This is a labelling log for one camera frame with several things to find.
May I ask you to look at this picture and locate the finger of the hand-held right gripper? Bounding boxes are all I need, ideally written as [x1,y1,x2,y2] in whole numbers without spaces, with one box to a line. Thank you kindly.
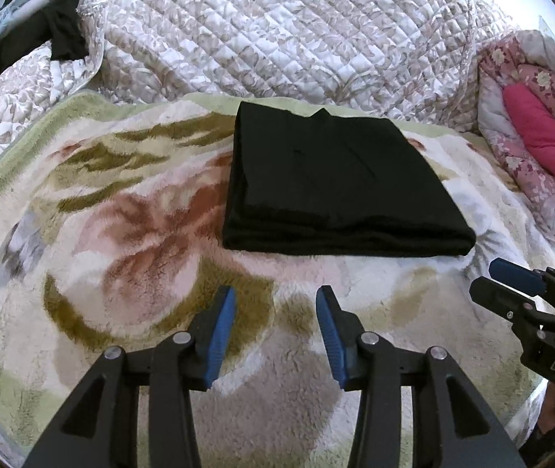
[469,277,537,323]
[489,257,555,326]

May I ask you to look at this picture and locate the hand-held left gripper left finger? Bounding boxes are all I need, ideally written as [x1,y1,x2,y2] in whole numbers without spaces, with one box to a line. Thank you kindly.
[23,285,237,468]

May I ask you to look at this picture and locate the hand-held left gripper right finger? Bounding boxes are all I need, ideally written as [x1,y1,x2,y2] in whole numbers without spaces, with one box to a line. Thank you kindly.
[315,285,527,468]

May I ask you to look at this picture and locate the black pants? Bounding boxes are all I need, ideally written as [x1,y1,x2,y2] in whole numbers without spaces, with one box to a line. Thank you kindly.
[222,101,476,257]

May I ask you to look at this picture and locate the person's dark clothing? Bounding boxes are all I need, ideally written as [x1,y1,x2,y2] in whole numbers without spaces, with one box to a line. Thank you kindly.
[520,424,555,468]

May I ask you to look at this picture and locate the pink floral comforter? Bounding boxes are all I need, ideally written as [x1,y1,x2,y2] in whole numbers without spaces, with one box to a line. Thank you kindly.
[475,29,555,249]

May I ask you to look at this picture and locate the pink cushion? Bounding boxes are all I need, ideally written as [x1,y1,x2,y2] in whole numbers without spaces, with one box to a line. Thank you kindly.
[502,83,555,191]

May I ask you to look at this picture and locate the floral fleece blanket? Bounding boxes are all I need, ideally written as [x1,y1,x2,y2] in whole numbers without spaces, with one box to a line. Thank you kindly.
[0,92,555,468]

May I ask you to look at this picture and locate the white quilted bedspread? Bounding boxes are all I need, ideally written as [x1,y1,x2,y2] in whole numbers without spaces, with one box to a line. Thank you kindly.
[0,0,517,167]

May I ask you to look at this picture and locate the black garment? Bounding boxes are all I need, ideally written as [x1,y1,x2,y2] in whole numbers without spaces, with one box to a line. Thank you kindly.
[0,0,90,83]

